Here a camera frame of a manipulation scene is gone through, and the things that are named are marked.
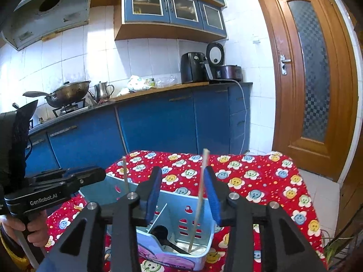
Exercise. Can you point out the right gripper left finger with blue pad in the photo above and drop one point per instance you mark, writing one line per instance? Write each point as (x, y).
(136, 209)

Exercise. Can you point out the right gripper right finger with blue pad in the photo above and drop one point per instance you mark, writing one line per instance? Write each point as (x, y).
(229, 209)

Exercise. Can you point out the blue kitchen cabinets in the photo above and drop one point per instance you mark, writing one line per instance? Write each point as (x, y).
(185, 120)

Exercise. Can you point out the person's left hand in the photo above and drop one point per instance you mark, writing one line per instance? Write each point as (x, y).
(37, 227)

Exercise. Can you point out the black ladle in box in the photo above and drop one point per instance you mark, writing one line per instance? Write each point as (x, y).
(161, 233)

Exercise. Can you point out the light blue utensil box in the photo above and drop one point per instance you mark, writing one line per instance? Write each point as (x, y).
(175, 211)

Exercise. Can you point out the red smiley-flower tablecloth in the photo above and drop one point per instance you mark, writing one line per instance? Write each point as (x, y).
(260, 178)

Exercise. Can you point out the steel wok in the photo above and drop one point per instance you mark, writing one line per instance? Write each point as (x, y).
(65, 95)

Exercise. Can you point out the steel kettle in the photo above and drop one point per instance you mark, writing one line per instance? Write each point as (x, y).
(102, 91)

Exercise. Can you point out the rice cooker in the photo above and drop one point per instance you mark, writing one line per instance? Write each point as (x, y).
(215, 55)

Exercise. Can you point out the wooden door with glass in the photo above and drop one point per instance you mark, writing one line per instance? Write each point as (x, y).
(316, 83)

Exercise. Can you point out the range hood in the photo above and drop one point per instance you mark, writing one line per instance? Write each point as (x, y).
(33, 20)

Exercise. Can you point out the blue wall cabinet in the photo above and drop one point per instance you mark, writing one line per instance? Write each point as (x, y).
(195, 20)

